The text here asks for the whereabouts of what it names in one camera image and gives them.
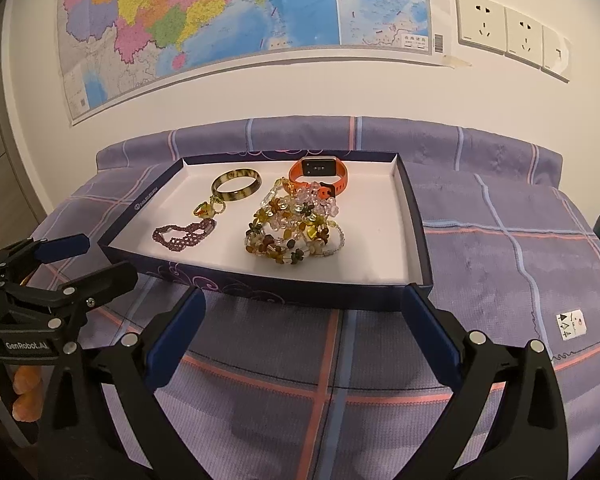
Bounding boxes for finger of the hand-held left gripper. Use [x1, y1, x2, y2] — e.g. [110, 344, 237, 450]
[0, 233, 91, 273]
[5, 261, 138, 318]

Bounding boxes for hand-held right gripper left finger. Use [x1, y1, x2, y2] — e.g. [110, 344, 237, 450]
[35, 287, 207, 480]

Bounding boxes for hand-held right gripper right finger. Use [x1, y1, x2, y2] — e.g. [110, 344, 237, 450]
[401, 284, 571, 480]

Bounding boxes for purple bead bracelet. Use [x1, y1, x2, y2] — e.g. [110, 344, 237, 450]
[152, 219, 216, 252]

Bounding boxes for dark blue cardboard tray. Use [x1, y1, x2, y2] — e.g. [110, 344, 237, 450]
[97, 150, 434, 313]

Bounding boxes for tortoiseshell bangle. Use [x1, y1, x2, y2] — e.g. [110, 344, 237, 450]
[211, 169, 261, 204]

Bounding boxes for clear amber flower bead necklace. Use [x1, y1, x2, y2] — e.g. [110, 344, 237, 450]
[244, 177, 346, 266]

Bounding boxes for orange smartwatch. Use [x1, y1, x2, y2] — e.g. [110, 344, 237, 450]
[287, 156, 351, 198]

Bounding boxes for person's left hand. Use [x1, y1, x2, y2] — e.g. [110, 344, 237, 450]
[11, 364, 47, 421]

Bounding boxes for purple plaid blanket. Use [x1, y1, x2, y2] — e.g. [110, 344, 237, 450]
[27, 115, 600, 480]

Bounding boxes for white blanket care label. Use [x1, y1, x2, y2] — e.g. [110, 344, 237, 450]
[555, 310, 588, 342]

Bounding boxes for colourful wall map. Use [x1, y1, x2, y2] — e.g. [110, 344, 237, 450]
[57, 0, 471, 126]

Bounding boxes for white wall socket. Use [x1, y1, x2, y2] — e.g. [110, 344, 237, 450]
[454, 0, 508, 53]
[541, 25, 572, 83]
[504, 6, 546, 68]

